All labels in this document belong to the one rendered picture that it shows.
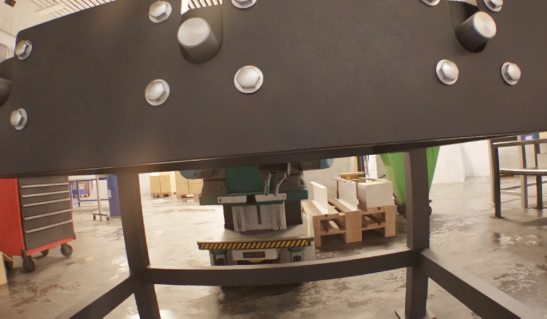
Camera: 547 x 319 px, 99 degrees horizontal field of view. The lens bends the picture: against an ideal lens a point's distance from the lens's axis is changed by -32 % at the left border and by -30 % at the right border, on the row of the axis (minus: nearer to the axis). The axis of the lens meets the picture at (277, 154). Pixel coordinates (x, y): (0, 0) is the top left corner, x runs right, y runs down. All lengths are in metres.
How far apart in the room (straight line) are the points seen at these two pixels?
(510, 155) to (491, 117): 7.16
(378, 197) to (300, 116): 2.68
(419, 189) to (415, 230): 0.17
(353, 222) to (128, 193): 2.02
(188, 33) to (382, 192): 2.76
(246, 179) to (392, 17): 1.84
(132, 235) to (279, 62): 1.18
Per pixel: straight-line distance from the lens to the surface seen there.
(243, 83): 0.29
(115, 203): 6.51
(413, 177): 1.31
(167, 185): 11.00
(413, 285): 1.42
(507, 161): 7.55
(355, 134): 0.30
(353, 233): 2.92
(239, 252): 1.91
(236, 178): 2.11
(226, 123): 0.30
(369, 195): 2.92
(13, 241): 2.90
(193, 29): 0.30
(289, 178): 1.91
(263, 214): 2.19
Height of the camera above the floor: 0.73
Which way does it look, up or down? 2 degrees up
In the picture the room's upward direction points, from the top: 5 degrees counter-clockwise
